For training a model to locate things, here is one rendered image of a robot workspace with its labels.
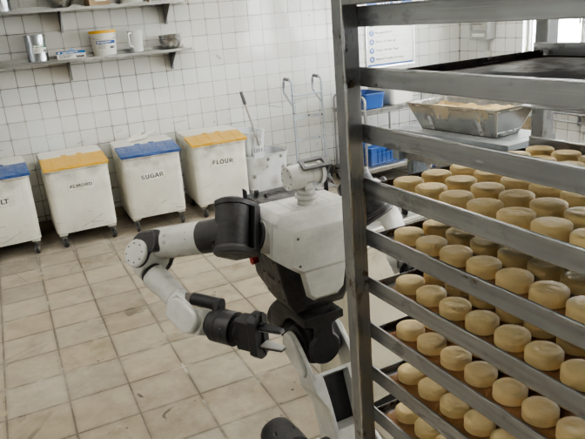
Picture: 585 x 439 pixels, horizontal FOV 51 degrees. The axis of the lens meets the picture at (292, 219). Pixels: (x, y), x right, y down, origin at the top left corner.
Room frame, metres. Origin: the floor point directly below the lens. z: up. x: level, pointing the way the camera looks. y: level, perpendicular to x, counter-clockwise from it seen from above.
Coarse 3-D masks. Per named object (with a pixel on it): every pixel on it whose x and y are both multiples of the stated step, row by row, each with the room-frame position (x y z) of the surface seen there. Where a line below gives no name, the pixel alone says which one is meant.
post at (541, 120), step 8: (536, 24) 1.20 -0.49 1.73; (544, 24) 1.18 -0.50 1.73; (552, 24) 1.18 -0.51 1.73; (536, 32) 1.20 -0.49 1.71; (544, 32) 1.18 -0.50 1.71; (552, 32) 1.18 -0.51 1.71; (536, 40) 1.20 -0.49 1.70; (544, 40) 1.18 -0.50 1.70; (552, 40) 1.18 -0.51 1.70; (536, 112) 1.19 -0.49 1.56; (544, 112) 1.17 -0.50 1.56; (552, 112) 1.18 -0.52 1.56; (536, 120) 1.19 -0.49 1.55; (544, 120) 1.18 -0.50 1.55; (552, 120) 1.19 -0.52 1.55; (536, 128) 1.19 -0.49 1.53; (544, 128) 1.18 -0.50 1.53; (552, 128) 1.19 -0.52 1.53; (536, 136) 1.19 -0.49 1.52; (544, 136) 1.18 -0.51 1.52; (552, 136) 1.19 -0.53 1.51
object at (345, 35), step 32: (352, 32) 0.98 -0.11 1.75; (352, 64) 0.98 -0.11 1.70; (352, 96) 0.97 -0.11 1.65; (352, 128) 0.97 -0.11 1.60; (352, 160) 0.97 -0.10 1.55; (352, 192) 0.97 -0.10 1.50; (352, 224) 0.97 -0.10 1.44; (352, 256) 0.97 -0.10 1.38; (352, 288) 0.98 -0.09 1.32; (352, 320) 0.98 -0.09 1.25; (352, 352) 0.99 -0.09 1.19; (352, 384) 0.99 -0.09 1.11
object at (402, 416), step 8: (400, 408) 0.98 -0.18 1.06; (392, 416) 0.98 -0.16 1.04; (400, 416) 0.96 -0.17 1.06; (408, 416) 0.96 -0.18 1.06; (416, 416) 0.96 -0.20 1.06; (400, 424) 0.96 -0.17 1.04; (408, 424) 0.96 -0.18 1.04; (416, 424) 0.93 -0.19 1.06; (424, 424) 0.93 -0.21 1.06; (408, 432) 0.94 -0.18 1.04; (416, 432) 0.92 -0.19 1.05; (424, 432) 0.91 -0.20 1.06; (432, 432) 0.91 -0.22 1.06
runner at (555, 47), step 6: (534, 42) 1.20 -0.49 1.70; (540, 42) 1.18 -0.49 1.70; (546, 42) 1.17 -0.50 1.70; (552, 42) 1.16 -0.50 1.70; (558, 42) 1.15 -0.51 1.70; (564, 42) 1.14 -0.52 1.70; (570, 42) 1.13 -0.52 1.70; (576, 42) 1.11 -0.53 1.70; (582, 42) 1.10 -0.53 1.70; (534, 48) 1.20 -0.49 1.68; (540, 48) 1.18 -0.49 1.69; (546, 48) 1.17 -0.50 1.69; (552, 48) 1.16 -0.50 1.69; (558, 48) 1.15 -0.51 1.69; (564, 48) 1.14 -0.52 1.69; (570, 48) 1.12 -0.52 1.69; (576, 48) 1.11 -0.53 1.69; (582, 48) 1.10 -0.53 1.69; (546, 54) 1.17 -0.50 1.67; (552, 54) 1.16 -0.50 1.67; (558, 54) 1.15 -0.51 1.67; (564, 54) 1.14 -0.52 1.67; (570, 54) 1.12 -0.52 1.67; (576, 54) 1.11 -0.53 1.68; (582, 54) 1.10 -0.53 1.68
